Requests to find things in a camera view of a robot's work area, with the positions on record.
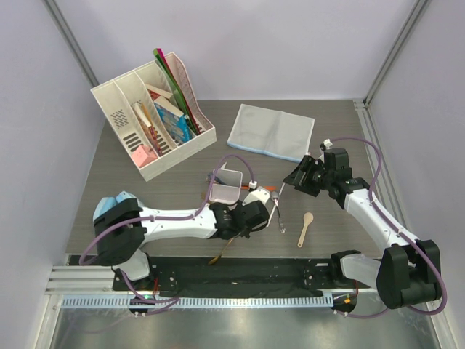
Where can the silver metal spoon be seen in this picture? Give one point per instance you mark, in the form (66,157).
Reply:
(275,196)

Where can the green plastic folder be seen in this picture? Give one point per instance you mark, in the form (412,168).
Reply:
(177,92)

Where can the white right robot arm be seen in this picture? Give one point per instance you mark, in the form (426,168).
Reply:
(409,270)

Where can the pink box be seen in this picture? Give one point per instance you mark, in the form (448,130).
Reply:
(143,156)

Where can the blue plastic knife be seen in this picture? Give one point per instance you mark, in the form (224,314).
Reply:
(210,177)

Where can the white desktop file organizer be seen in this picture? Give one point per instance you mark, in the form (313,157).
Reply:
(116,96)

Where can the orange plastic utensil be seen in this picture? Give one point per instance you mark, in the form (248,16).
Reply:
(269,188)

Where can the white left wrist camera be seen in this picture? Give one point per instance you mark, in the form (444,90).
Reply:
(260,194)

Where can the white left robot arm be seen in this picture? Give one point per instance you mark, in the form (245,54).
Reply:
(122,226)

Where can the beige wooden spoon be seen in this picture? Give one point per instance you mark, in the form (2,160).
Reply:
(307,220)

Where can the grey folded cloth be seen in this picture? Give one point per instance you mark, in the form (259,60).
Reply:
(278,134)

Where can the white utensil container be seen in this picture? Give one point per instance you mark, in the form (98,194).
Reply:
(226,187)

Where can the red striped book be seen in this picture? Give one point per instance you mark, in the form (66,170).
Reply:
(147,127)

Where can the light blue headphones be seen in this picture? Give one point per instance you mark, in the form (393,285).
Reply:
(107,203)

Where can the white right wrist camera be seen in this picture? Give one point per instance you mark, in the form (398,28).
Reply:
(324,146)

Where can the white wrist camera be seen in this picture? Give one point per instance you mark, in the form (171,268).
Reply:
(324,146)
(260,194)

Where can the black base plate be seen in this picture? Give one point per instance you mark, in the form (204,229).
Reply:
(242,277)

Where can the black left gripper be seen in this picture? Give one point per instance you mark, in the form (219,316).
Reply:
(246,233)

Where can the gold metal spoon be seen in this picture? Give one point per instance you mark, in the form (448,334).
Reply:
(219,256)

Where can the white chopstick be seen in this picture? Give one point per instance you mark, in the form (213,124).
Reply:
(280,191)

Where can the blue illustrated book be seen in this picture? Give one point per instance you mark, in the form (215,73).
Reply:
(173,120)

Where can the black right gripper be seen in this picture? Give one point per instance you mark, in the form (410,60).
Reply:
(307,164)

